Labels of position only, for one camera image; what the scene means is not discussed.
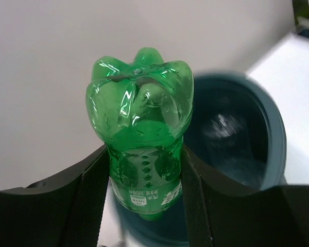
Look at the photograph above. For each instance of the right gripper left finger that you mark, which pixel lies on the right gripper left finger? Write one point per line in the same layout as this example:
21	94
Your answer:
64	209

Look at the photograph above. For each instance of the green plastic bottle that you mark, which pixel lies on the green plastic bottle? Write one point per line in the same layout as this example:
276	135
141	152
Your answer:
141	111

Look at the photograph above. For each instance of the dark green plastic bin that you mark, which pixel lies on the dark green plastic bin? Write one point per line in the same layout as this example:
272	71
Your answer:
236	129

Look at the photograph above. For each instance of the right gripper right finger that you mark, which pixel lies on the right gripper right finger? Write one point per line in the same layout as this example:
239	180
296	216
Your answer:
222	212

